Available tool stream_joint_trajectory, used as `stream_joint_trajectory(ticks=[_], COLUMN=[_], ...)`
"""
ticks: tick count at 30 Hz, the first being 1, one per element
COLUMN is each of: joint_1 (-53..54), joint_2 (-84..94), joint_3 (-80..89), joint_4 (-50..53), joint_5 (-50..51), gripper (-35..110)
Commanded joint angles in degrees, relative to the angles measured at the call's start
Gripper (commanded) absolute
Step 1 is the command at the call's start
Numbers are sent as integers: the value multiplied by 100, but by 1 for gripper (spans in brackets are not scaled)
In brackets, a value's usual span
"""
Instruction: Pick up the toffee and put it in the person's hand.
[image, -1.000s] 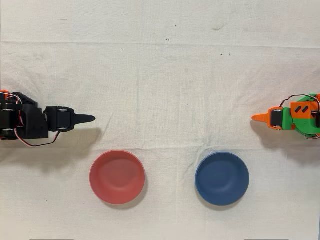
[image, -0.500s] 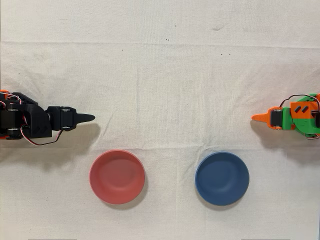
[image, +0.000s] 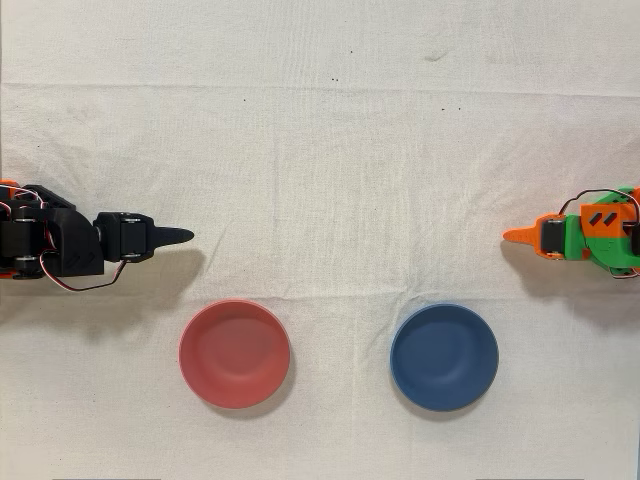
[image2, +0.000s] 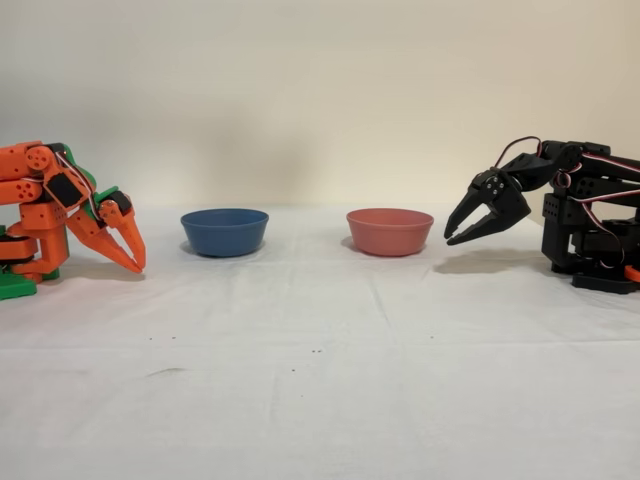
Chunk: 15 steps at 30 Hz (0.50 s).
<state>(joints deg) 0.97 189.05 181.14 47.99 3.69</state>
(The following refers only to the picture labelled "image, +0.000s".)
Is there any pink bowl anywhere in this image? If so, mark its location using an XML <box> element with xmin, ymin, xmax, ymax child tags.
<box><xmin>178</xmin><ymin>298</ymin><xmax>292</xmax><ymax>410</ymax></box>

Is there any blue bowl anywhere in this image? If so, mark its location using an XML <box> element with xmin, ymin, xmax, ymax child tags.
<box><xmin>389</xmin><ymin>302</ymin><xmax>500</xmax><ymax>413</ymax></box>

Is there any white table cloth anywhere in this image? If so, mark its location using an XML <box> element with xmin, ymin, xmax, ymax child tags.
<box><xmin>0</xmin><ymin>0</ymin><xmax>640</xmax><ymax>480</ymax></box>

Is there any black gripper servo cable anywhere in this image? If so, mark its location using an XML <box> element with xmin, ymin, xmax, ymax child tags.
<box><xmin>39</xmin><ymin>249</ymin><xmax>129</xmax><ymax>294</ymax></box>

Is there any orange gripper servo cable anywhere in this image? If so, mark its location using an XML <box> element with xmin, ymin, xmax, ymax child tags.
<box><xmin>559</xmin><ymin>186</ymin><xmax>640</xmax><ymax>220</ymax></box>

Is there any black arm servo cable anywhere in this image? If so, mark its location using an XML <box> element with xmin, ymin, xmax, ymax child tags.
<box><xmin>0</xmin><ymin>185</ymin><xmax>51</xmax><ymax>212</ymax></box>

